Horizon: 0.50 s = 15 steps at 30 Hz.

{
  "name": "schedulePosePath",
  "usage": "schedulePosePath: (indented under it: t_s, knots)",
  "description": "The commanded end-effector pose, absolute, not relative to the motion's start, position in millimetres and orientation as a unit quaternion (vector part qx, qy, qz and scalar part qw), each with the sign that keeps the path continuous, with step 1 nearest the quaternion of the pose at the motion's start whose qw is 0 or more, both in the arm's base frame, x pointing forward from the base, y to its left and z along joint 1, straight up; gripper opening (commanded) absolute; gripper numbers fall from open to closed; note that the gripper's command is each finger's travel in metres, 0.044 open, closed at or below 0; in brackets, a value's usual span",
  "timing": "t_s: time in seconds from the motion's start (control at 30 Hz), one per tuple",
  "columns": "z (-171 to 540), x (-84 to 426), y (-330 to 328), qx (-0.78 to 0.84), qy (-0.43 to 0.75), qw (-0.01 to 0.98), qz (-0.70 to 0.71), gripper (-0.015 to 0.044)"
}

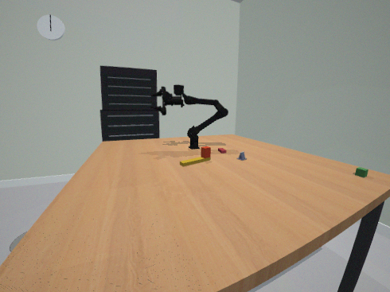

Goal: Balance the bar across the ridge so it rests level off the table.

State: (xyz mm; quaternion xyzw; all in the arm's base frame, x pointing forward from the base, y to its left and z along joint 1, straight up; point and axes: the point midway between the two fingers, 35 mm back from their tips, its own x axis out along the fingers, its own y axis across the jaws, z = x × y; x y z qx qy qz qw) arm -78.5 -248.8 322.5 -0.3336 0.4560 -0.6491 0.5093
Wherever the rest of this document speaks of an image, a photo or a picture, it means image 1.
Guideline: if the small green block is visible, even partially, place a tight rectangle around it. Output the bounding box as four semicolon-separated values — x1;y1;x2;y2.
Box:
355;167;369;178

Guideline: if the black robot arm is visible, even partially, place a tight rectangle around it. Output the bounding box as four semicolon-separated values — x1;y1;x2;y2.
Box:
162;85;228;150

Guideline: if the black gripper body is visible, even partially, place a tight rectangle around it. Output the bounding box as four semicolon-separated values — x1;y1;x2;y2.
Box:
161;87;174;115

